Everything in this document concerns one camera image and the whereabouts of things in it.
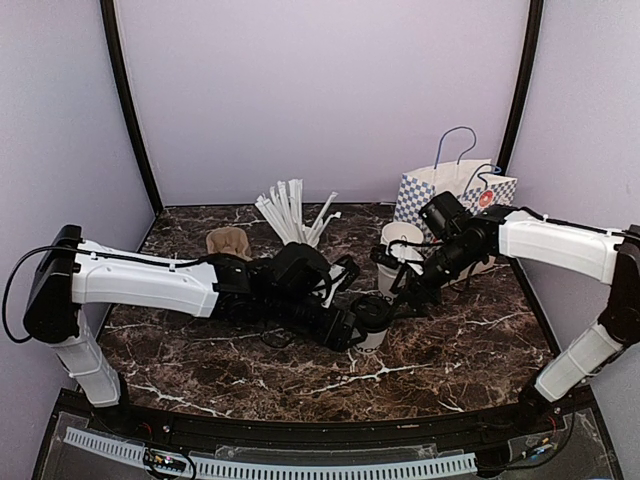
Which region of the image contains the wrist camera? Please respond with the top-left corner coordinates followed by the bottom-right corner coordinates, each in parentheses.
top-left (369, 240), bottom-right (425, 270)
top-left (318, 255), bottom-right (361, 308)

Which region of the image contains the stack of white paper cups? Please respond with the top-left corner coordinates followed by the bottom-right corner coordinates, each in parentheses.
top-left (377, 221), bottom-right (424, 299)

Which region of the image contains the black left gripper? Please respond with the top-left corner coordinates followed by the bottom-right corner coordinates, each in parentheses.
top-left (265, 292), bottom-right (368, 352)

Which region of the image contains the black left frame post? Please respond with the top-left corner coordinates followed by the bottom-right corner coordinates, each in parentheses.
top-left (99, 0), bottom-right (164, 216)

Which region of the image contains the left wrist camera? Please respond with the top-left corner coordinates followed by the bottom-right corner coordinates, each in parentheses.
top-left (318, 255), bottom-right (361, 308)

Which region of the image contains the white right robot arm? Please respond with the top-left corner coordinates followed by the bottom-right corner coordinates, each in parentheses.
top-left (385, 192), bottom-right (639, 434)

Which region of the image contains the stack of black lids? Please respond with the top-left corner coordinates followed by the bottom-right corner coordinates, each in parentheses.
top-left (260, 328), bottom-right (296, 349)

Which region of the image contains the blue checkered paper bag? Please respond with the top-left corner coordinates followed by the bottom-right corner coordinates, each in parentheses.
top-left (393, 136), bottom-right (517, 243)

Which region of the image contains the black coffee lid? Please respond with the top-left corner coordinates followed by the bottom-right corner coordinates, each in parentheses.
top-left (350, 295), bottom-right (392, 333)

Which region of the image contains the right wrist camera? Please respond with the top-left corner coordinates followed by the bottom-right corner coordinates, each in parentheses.
top-left (369, 240), bottom-right (425, 270)

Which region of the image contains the white wrapped straws bundle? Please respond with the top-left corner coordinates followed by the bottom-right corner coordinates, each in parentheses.
top-left (254, 179), bottom-right (342, 247)

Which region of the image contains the black vertical frame post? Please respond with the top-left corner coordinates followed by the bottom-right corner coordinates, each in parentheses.
top-left (497, 0), bottom-right (544, 175)

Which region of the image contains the white paper coffee cup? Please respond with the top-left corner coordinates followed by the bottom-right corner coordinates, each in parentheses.
top-left (352, 324), bottom-right (389, 355)

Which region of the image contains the white slotted cable duct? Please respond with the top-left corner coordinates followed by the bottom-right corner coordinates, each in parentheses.
top-left (63, 427), bottom-right (478, 480)

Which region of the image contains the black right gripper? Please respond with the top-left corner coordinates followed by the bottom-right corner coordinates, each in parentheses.
top-left (386, 238), bottom-right (481, 319)

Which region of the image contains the brown cardboard cup carrier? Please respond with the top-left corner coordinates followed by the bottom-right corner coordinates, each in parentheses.
top-left (206, 226), bottom-right (251, 261)

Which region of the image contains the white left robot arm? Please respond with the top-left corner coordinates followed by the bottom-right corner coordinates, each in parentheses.
top-left (20, 225), bottom-right (367, 436)

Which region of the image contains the black front rail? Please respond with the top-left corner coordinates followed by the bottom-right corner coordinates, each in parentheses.
top-left (76, 397), bottom-right (568, 451)

